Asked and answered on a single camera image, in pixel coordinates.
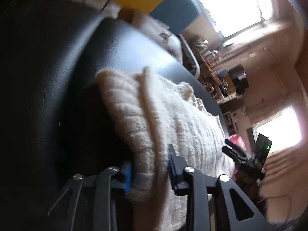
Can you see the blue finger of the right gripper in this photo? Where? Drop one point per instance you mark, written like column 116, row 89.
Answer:
column 232, row 154
column 234, row 145

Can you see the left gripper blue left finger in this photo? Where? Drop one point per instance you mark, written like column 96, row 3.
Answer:
column 112, row 211

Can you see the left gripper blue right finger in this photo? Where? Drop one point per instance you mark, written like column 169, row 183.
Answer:
column 190, row 182

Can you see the cream knitted sweater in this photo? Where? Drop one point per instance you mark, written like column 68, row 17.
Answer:
column 150, row 112

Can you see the blue folding chair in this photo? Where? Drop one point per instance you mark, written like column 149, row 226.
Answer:
column 222, row 73

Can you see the person right hand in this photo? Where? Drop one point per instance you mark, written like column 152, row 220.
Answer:
column 248, row 184

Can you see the pink ruffled bed cover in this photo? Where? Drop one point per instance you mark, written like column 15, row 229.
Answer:
column 238, row 140

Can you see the wooden side table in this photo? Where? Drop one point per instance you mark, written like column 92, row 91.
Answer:
column 221, row 89

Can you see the black television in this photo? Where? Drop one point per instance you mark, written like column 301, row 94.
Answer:
column 239, row 79

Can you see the grey deer print pillow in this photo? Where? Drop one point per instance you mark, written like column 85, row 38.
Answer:
column 159, row 33

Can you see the multicolour sofa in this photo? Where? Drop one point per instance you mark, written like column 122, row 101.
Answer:
column 144, row 7

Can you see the triangle pattern pillow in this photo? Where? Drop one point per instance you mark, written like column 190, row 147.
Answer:
column 108, row 8

